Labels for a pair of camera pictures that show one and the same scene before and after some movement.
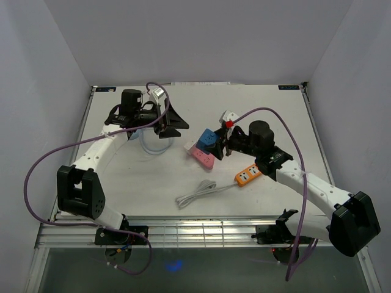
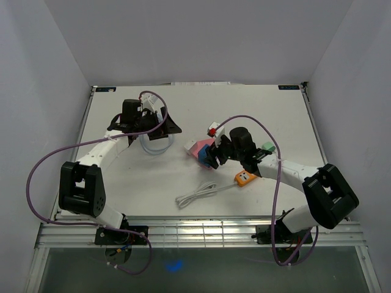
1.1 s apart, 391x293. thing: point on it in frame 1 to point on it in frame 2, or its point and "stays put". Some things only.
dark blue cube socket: [206, 141] to [201, 154]
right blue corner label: [289, 87] stays put
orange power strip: [247, 175] stays put
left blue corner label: [107, 89] stays put
